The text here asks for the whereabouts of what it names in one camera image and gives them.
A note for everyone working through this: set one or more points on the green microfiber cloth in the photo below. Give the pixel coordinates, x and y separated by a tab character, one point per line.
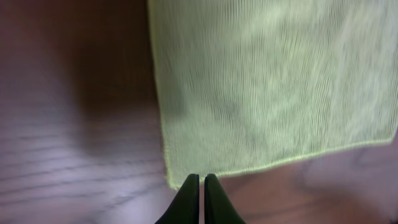
245	86

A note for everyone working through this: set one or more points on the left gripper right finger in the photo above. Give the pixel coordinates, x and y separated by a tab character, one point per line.
218	208

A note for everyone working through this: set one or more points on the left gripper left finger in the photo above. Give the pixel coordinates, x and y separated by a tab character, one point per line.
184	208

